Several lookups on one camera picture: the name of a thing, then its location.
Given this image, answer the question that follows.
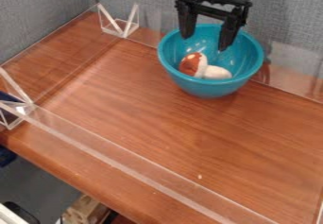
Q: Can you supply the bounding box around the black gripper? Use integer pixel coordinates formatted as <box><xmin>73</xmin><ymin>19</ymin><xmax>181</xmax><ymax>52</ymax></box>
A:
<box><xmin>175</xmin><ymin>0</ymin><xmax>253</xmax><ymax>51</ymax></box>

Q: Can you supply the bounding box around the brown and white plush mushroom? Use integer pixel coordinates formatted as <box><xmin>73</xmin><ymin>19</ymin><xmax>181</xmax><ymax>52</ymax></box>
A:
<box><xmin>178</xmin><ymin>52</ymin><xmax>233</xmax><ymax>79</ymax></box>

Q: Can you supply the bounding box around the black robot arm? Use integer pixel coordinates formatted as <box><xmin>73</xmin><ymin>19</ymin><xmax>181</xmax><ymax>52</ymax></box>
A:
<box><xmin>175</xmin><ymin>0</ymin><xmax>253</xmax><ymax>51</ymax></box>

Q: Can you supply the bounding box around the blue plastic bowl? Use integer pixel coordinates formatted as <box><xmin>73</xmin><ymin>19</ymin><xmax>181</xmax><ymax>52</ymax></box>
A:
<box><xmin>158</xmin><ymin>24</ymin><xmax>266</xmax><ymax>98</ymax></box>

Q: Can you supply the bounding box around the clear acrylic back barrier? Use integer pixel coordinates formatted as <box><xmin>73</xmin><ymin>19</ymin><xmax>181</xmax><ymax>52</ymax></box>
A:
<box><xmin>126</xmin><ymin>26</ymin><xmax>323</xmax><ymax>104</ymax></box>

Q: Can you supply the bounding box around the clear acrylic barrier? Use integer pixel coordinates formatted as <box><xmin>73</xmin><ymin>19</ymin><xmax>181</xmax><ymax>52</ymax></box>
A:
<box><xmin>0</xmin><ymin>100</ymin><xmax>279</xmax><ymax>224</ymax></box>
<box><xmin>126</xmin><ymin>26</ymin><xmax>323</xmax><ymax>104</ymax></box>

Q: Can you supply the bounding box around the clear acrylic front barrier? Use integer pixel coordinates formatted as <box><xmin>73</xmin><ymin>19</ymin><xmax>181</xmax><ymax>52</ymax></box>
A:
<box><xmin>0</xmin><ymin>100</ymin><xmax>279</xmax><ymax>224</ymax></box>

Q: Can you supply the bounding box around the wooden block under table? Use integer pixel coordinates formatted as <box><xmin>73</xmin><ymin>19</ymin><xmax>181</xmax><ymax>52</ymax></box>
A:
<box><xmin>63</xmin><ymin>195</ymin><xmax>111</xmax><ymax>224</ymax></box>

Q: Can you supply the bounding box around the black and white device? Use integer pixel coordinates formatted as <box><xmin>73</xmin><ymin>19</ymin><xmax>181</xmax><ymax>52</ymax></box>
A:
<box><xmin>0</xmin><ymin>202</ymin><xmax>40</xmax><ymax>224</ymax></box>

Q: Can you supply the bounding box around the clear acrylic corner bracket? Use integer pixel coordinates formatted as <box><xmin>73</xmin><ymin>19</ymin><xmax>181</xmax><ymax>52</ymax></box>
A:
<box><xmin>98</xmin><ymin>4</ymin><xmax>141</xmax><ymax>39</ymax></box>

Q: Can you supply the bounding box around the clear acrylic left bracket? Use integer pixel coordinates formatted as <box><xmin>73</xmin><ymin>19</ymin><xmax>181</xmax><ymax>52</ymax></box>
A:
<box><xmin>0</xmin><ymin>67</ymin><xmax>35</xmax><ymax>130</ymax></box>

